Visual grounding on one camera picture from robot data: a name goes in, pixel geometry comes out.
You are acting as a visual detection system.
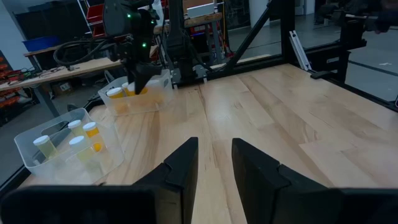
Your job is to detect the orange parts bins rack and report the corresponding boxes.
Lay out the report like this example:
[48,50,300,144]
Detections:
[0,55,24,110]

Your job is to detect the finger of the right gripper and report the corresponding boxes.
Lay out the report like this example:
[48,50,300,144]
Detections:
[126,63,141,95]
[139,63,163,94]

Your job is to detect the red shelf bins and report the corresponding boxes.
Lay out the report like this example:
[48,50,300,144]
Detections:
[85,2,106,38]

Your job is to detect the white laptop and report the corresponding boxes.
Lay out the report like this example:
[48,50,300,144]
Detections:
[186,2,216,19]

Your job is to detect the small white ball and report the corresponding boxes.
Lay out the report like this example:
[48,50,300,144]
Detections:
[32,134,59,159]

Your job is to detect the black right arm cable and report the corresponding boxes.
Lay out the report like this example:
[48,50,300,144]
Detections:
[53,37,125,67]

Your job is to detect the blue storage bin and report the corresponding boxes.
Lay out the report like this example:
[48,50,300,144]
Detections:
[22,35,60,53]

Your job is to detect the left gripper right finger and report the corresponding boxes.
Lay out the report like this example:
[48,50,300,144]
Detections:
[232,138,331,224]

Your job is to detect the wooden table grey legs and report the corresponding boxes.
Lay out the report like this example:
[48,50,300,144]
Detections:
[152,12,226,66]

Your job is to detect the wooden workbench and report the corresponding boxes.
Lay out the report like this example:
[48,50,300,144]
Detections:
[0,46,125,119]

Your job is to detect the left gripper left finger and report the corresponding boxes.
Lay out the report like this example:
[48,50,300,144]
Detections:
[132,137,199,224]

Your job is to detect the cardboard box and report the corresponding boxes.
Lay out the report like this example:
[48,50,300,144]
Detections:
[51,81,74,96]

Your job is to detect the white aluminium bar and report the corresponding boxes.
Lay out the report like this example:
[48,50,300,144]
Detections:
[288,30,313,72]

